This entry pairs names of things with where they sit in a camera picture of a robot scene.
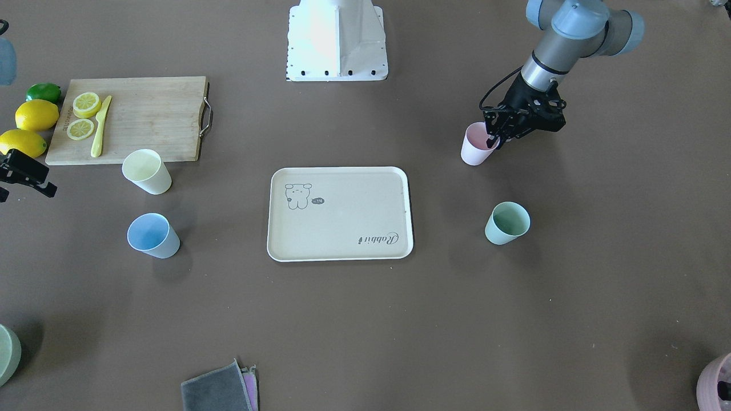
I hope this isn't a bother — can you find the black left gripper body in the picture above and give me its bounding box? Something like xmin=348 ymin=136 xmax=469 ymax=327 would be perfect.
xmin=483 ymin=75 xmax=566 ymax=142

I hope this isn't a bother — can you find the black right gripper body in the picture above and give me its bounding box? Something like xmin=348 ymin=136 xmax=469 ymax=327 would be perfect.
xmin=1 ymin=149 xmax=57 ymax=198

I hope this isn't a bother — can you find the pink cup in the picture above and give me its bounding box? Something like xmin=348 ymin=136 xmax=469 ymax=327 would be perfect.
xmin=460 ymin=122 xmax=495 ymax=166

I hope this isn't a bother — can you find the green cup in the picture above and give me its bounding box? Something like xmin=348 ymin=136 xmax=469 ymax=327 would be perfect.
xmin=485 ymin=202 xmax=532 ymax=245

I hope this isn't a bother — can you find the pale yellow cup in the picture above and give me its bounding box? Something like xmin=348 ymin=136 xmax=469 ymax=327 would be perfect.
xmin=121 ymin=149 xmax=172 ymax=195

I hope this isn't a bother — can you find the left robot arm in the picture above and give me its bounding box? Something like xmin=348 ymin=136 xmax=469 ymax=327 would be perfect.
xmin=479 ymin=1 xmax=645 ymax=149

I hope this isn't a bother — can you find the cream rabbit tray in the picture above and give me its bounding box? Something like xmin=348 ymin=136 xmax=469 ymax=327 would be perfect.
xmin=267 ymin=166 xmax=413 ymax=263

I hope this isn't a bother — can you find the whole lemon lower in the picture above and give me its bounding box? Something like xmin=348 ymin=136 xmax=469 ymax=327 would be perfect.
xmin=1 ymin=128 xmax=47 ymax=158

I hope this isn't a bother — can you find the whole lemon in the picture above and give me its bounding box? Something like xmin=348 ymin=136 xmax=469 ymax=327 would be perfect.
xmin=15 ymin=99 xmax=59 ymax=132
xmin=1 ymin=128 xmax=47 ymax=158

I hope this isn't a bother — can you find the whole lemon upper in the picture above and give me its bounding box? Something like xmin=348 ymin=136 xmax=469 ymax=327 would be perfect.
xmin=15 ymin=99 xmax=59 ymax=132

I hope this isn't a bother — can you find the lemon slice lower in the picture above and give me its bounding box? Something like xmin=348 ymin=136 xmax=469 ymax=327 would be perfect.
xmin=66 ymin=119 xmax=95 ymax=141

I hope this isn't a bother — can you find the lemon slice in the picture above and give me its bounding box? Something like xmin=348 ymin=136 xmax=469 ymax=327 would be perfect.
xmin=66 ymin=119 xmax=95 ymax=141
xmin=71 ymin=92 xmax=102 ymax=119

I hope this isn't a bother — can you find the yellow plastic knife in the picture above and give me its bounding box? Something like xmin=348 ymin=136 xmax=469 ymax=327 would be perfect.
xmin=90 ymin=95 xmax=113 ymax=158

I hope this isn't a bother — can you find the green lime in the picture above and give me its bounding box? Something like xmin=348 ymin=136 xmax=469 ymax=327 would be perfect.
xmin=26 ymin=82 xmax=62 ymax=104

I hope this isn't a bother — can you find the lemon slice upper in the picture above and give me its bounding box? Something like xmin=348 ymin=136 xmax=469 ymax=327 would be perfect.
xmin=71 ymin=92 xmax=102 ymax=119

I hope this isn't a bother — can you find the blue cup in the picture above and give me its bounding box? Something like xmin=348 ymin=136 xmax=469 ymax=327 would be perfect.
xmin=126 ymin=213 xmax=180 ymax=259

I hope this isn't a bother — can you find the wooden cutting board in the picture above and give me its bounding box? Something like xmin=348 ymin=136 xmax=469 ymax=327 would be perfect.
xmin=45 ymin=76 xmax=212 ymax=166

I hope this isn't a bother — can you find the green bowl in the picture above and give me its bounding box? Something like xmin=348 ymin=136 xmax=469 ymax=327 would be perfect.
xmin=1 ymin=325 xmax=22 ymax=386

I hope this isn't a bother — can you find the grey cloth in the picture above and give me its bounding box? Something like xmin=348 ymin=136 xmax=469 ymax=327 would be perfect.
xmin=180 ymin=361 xmax=251 ymax=410

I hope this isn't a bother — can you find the pink cloth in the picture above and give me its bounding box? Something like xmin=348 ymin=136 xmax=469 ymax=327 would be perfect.
xmin=240 ymin=365 xmax=259 ymax=411

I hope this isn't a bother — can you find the pink bowl with ice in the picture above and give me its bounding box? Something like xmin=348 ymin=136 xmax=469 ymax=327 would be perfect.
xmin=696 ymin=353 xmax=730 ymax=410

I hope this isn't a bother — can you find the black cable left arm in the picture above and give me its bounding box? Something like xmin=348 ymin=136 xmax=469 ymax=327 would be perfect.
xmin=479 ymin=66 xmax=523 ymax=112

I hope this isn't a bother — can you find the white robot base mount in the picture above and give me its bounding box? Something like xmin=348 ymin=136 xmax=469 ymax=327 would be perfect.
xmin=286 ymin=1 xmax=389 ymax=82

